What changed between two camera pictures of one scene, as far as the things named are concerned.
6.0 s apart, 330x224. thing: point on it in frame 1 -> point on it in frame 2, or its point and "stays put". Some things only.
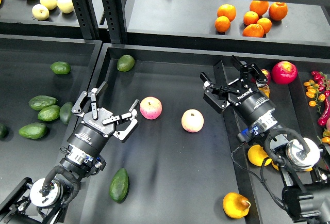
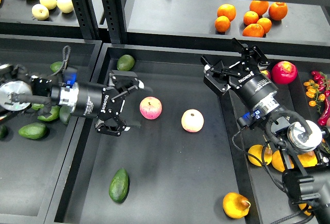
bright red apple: [284, 73] stays put
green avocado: [33, 130] stays put
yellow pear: [235, 206] stays put
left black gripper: [91, 136] -> [94, 100]
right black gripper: [251, 105] -> [254, 86]
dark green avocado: [119, 186] stays put
